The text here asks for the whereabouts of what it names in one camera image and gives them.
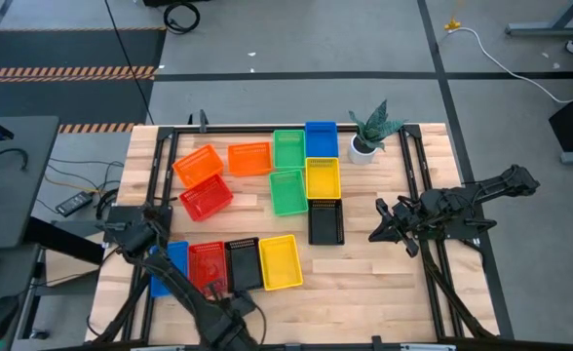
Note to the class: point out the black aluminium table frame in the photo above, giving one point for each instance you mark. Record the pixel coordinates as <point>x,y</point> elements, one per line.
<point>238,128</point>

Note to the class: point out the black metal stand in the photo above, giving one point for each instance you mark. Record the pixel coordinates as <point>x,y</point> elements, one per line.
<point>203,121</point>

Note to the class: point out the red plastic basket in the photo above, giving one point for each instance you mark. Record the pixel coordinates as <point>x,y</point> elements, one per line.
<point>207,265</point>
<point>206,197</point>

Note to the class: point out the yellow plastic basket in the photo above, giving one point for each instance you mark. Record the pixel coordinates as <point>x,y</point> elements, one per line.
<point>322,179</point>
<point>280,263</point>

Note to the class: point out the orange plastic basket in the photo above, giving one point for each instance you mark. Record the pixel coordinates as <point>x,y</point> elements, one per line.
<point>199,166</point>
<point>250,158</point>

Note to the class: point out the black plastic basket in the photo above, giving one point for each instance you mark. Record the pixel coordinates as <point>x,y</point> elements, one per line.
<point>325,223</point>
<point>243,265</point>

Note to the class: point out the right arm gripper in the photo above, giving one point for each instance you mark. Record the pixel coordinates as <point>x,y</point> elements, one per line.
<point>408,217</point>

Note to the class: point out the grey metal table leg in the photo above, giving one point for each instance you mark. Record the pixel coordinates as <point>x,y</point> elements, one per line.
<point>535,29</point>

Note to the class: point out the black power adapter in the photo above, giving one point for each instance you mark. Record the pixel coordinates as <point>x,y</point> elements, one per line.
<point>74,204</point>

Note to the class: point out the blue plastic basket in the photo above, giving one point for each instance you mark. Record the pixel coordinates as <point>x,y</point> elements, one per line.
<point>177,258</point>
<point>321,140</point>

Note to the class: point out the grey desk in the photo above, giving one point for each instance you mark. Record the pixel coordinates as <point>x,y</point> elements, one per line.
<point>18,205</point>

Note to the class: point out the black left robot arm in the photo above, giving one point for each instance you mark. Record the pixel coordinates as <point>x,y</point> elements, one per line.
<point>169,278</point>

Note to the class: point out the green plant in white pot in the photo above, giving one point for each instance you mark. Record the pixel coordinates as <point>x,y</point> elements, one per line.
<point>362,155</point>

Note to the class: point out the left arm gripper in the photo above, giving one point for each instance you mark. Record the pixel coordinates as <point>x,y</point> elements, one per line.
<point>235,322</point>

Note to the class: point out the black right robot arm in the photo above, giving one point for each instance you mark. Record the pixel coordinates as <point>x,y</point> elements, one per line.
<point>491,187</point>

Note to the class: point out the black hazard-striped floor mat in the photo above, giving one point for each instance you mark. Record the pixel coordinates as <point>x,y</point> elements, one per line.
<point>72,49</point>

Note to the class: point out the yellow plug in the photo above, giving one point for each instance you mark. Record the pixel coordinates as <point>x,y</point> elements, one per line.
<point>453,24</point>

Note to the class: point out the green plastic basket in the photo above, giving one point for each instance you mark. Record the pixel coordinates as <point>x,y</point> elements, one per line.
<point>288,193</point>
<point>289,150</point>

